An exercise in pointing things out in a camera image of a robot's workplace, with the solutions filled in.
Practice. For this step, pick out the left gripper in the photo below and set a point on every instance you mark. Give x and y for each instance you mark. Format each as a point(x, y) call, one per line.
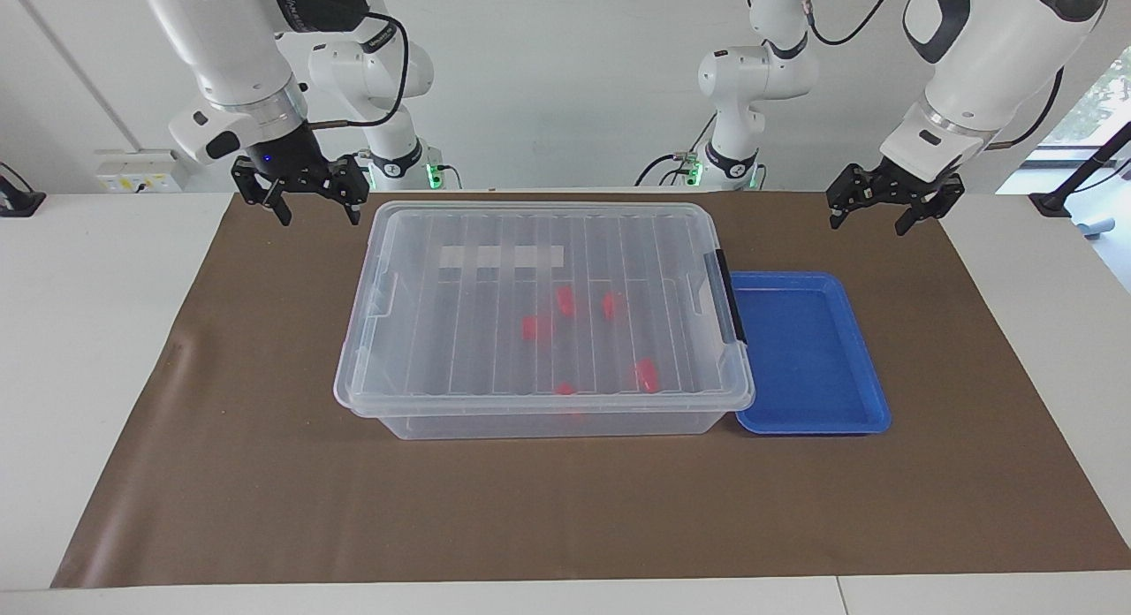
point(919, 180)

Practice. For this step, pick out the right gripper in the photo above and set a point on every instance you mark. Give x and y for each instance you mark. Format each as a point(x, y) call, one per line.
point(287, 155)

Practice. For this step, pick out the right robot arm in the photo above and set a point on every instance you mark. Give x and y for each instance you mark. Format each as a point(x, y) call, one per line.
point(239, 49)

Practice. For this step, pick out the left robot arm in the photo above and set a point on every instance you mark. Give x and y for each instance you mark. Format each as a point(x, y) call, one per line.
point(981, 58)

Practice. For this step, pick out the blue plastic tray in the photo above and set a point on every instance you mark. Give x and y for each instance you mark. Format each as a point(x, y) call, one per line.
point(804, 350)

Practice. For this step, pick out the clear plastic storage box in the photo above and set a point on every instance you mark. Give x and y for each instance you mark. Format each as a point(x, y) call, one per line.
point(548, 421)

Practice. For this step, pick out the white power strip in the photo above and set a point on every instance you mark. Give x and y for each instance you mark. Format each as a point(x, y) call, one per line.
point(137, 173)

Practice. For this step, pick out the black stand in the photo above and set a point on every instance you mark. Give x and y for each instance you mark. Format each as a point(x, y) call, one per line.
point(1074, 184)
point(19, 201)

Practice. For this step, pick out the light blue cylinder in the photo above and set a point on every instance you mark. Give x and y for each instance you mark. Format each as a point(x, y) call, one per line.
point(1096, 226)

